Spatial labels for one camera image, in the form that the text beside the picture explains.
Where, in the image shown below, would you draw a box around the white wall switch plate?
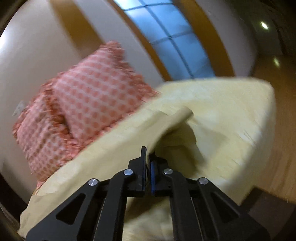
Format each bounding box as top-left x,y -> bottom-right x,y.
12,100 -> 26,116

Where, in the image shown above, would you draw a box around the blue glass window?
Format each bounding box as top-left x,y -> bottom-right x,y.
116,0 -> 215,80

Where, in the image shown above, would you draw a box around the khaki beige pants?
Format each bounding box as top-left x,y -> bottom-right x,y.
36,106 -> 204,186

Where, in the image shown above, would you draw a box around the polka dot pillow rear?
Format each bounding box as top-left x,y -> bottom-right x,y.
13,79 -> 82,188

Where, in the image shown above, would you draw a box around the polka dot pillow front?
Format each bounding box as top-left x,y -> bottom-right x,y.
53,41 -> 156,144

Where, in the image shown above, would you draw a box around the yellow patterned bedsheet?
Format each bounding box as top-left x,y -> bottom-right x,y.
18,78 -> 276,237

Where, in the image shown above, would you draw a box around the polka dot pillow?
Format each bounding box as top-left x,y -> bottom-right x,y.
13,79 -> 82,188
53,41 -> 156,144

